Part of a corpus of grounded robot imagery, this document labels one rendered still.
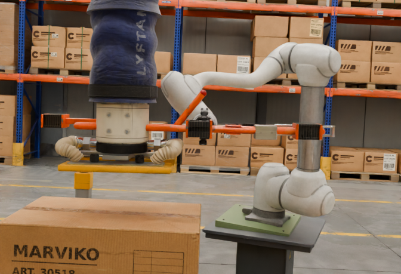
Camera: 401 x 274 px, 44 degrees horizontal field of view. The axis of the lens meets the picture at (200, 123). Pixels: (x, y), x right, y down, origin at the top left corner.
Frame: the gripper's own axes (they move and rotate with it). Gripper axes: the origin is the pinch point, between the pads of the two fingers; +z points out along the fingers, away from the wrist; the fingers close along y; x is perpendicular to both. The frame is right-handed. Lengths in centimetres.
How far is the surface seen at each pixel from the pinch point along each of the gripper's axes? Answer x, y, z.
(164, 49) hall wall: 89, -109, -843
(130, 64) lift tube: 23.2, -19.0, 10.1
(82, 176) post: 51, 25, -48
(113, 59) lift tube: 28.4, -20.4, 10.7
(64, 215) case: 43, 30, 6
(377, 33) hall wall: -337, -160, -848
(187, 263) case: 2.8, 39.0, 17.6
